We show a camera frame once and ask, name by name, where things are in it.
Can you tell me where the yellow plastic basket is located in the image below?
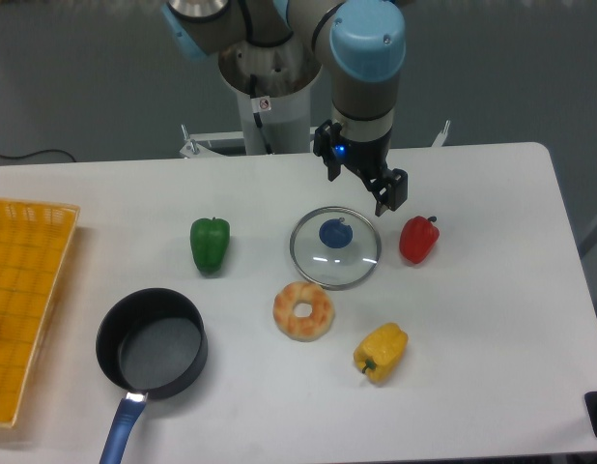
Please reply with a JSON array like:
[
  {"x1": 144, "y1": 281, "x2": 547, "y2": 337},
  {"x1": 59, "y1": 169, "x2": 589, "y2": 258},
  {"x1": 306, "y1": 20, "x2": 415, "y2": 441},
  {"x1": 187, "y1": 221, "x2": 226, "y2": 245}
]
[{"x1": 0, "y1": 198, "x2": 80, "y2": 428}]

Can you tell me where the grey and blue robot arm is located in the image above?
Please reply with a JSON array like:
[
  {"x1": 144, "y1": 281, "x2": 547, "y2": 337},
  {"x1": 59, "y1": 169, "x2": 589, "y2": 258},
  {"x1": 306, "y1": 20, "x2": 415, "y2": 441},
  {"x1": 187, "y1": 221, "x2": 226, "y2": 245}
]
[{"x1": 161, "y1": 1, "x2": 408, "y2": 213}]

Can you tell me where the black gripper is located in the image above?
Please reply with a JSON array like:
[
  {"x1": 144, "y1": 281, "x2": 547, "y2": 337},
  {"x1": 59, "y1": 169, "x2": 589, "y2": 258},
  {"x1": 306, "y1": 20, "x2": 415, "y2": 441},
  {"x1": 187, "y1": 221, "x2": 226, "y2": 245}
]
[{"x1": 313, "y1": 120, "x2": 409, "y2": 217}]

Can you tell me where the black cable on pedestal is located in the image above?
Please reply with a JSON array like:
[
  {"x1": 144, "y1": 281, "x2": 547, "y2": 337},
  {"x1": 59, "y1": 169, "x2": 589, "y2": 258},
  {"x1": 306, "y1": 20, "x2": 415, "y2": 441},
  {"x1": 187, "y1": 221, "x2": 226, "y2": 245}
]
[{"x1": 248, "y1": 72, "x2": 273, "y2": 156}]

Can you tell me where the black saucepan with blue handle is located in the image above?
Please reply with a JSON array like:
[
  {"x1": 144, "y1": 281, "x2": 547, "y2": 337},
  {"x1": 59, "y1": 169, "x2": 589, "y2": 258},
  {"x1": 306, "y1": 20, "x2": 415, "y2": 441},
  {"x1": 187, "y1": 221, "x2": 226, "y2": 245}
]
[{"x1": 96, "y1": 288, "x2": 209, "y2": 463}]

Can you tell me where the glazed donut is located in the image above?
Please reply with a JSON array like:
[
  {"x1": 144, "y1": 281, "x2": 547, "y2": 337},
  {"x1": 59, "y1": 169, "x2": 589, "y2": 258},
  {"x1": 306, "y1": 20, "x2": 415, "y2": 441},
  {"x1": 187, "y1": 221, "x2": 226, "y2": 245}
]
[{"x1": 272, "y1": 281, "x2": 335, "y2": 342}]

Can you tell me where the glass lid with blue knob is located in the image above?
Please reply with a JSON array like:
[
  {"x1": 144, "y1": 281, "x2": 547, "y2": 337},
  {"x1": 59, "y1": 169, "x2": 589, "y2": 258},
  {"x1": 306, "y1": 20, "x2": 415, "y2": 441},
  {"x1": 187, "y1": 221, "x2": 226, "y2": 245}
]
[{"x1": 289, "y1": 206, "x2": 382, "y2": 290}]

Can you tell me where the red bell pepper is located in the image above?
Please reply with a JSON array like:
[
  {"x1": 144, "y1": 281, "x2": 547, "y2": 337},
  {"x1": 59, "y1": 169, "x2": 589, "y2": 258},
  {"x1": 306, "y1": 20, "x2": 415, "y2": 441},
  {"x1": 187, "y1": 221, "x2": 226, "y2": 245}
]
[{"x1": 399, "y1": 216, "x2": 440, "y2": 264}]

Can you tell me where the black cable on floor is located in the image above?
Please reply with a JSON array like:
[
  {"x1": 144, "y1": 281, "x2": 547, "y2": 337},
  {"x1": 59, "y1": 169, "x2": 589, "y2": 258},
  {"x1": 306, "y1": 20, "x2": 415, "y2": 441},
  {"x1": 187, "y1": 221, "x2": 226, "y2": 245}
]
[{"x1": 0, "y1": 149, "x2": 77, "y2": 164}]

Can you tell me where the green bell pepper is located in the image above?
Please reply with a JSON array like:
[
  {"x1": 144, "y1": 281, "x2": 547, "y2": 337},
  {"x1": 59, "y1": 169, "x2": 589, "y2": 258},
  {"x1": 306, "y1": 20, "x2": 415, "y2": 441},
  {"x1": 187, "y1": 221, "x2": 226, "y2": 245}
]
[{"x1": 189, "y1": 217, "x2": 230, "y2": 275}]

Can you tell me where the yellow bell pepper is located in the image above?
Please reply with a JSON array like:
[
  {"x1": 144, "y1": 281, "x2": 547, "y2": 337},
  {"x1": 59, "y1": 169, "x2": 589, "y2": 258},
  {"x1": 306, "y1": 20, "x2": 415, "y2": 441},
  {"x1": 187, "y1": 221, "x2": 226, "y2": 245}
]
[{"x1": 354, "y1": 322, "x2": 409, "y2": 384}]

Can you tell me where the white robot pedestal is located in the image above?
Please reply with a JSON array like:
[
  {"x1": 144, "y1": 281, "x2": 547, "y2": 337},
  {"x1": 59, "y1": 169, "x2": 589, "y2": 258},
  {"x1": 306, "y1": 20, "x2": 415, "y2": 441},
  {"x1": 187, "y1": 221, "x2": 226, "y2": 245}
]
[{"x1": 217, "y1": 36, "x2": 321, "y2": 155}]

